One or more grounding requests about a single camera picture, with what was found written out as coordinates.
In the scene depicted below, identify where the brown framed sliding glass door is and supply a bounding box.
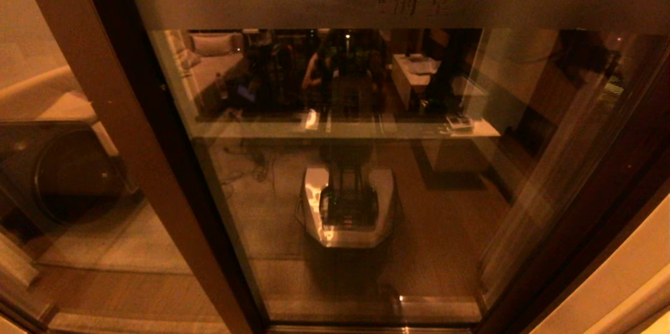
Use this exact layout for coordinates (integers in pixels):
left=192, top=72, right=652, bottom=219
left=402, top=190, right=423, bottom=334
left=120, top=0, right=670, bottom=330

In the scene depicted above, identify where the brown framed fixed glass panel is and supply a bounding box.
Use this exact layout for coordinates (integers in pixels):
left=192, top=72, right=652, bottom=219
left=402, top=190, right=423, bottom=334
left=0, top=0, right=267, bottom=334

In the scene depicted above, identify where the dark wooden door jamb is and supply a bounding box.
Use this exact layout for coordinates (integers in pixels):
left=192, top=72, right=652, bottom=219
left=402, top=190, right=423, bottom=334
left=477, top=59, right=670, bottom=334

